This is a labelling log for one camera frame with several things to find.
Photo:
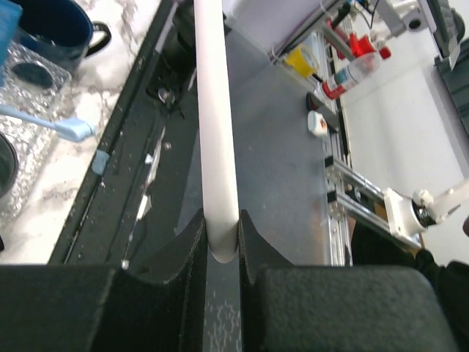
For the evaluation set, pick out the blue toothpaste tube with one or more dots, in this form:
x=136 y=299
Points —
x=10 y=14

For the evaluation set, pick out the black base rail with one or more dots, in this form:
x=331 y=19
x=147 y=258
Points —
x=133 y=209

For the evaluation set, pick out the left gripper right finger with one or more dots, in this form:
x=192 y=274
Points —
x=287 y=307

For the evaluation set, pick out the white toothbrush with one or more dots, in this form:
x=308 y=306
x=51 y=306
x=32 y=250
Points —
x=219 y=182

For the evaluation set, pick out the dark green mug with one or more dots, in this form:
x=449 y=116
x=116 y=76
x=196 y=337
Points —
x=9 y=167

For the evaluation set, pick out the aluminium frame rail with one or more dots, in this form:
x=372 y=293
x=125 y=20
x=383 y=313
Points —
x=351 y=196

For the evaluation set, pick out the yellow tape roll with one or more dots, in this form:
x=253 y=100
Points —
x=302 y=60

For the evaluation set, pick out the dark blue mug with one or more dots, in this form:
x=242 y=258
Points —
x=60 y=31

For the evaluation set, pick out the blue tape piece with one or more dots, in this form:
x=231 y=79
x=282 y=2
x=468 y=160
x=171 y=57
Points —
x=99 y=162

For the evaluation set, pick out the small white box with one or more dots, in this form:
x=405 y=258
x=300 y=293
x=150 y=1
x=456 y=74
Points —
x=316 y=124

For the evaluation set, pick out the person in black shirt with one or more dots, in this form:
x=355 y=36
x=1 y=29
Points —
x=450 y=282

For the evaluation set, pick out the light blue toothbrush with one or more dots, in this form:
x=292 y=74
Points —
x=72 y=129

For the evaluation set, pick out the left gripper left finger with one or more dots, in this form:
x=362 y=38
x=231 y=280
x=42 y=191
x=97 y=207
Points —
x=157 y=306

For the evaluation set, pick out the red white spray bottle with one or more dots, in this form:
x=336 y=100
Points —
x=350 y=76

